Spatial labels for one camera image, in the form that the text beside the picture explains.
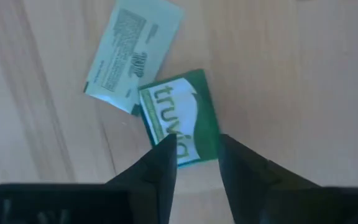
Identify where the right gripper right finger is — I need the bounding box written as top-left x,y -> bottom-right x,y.
218,134 -> 358,224

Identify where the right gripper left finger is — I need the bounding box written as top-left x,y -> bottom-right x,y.
0,133 -> 178,224

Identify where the green white truvia packet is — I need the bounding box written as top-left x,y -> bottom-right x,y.
137,68 -> 221,169

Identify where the pale green stevia packet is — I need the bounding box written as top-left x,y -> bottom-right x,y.
83,0 -> 185,115

